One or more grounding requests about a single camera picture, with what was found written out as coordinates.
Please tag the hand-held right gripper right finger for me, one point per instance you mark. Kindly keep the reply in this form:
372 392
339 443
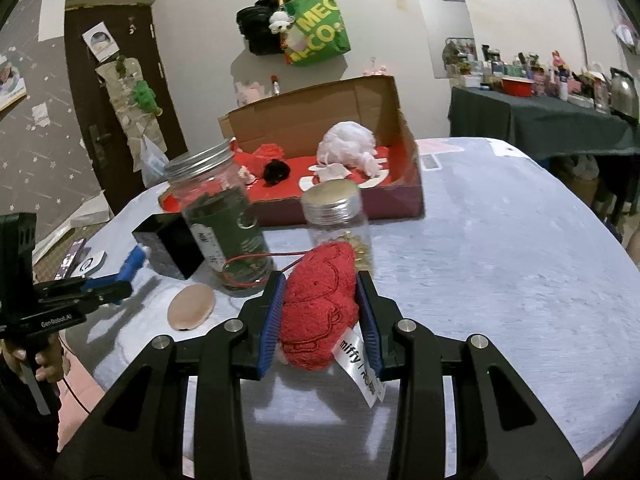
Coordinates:
367 330

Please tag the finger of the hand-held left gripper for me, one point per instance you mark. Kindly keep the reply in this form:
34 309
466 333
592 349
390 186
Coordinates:
97 284
105 296

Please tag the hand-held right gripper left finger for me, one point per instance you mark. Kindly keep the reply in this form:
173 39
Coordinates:
270 330

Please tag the red plush toy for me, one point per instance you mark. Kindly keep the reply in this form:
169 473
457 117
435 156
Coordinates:
317 305

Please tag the red-lined cardboard box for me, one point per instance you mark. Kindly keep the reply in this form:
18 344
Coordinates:
325 200

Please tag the black fluffy scrunchie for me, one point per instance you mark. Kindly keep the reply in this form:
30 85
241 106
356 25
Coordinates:
277 171

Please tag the person's left forearm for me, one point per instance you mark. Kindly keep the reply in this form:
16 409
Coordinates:
25 425

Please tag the person's left hand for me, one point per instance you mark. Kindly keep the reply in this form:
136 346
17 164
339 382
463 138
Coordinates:
47 360

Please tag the white power bank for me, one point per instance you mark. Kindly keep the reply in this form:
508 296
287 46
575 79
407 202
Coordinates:
92 264

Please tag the beige round powder puff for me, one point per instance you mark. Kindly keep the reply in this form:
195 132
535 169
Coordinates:
192 306

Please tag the dark printed square box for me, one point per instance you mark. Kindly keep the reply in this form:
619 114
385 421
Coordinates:
170 245

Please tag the small glass jar gold contents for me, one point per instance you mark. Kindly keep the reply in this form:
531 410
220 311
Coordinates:
340 225

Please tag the large jar with green contents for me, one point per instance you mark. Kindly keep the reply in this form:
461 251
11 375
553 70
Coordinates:
225 230

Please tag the clear plastic bag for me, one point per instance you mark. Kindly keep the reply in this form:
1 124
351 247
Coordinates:
152 160

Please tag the hanging paper organizer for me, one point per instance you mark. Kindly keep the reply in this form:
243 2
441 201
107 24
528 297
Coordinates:
125 110

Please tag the red bath pouf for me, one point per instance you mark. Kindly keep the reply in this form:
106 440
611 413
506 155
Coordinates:
270 151

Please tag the dark brown door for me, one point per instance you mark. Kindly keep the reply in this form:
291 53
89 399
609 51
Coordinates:
90 95

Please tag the pale pink bath pouf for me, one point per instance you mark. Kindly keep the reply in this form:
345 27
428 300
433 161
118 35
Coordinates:
347 142

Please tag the paper picture on door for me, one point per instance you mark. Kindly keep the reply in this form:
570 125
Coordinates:
100 42

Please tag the pink plush toy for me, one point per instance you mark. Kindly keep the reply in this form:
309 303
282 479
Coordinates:
248 92

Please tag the table with dark green cloth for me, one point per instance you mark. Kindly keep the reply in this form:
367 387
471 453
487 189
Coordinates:
530 120

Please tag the red basin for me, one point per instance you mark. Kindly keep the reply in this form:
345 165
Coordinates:
517 86

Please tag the green tote bag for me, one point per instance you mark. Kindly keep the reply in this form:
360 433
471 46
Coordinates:
320 30

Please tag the black backpack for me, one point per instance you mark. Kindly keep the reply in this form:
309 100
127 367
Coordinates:
257 25

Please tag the small white plush toy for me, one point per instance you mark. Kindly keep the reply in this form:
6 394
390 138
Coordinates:
281 21

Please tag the row of cosmetic bottles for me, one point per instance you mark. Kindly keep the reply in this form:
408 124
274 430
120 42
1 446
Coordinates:
545 72

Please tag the metal kettle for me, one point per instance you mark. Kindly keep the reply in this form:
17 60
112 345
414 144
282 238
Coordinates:
624 92

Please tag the wall calendar picture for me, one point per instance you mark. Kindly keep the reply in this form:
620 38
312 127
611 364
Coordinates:
11 80

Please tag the wall mirror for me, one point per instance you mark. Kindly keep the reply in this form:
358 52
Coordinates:
445 25

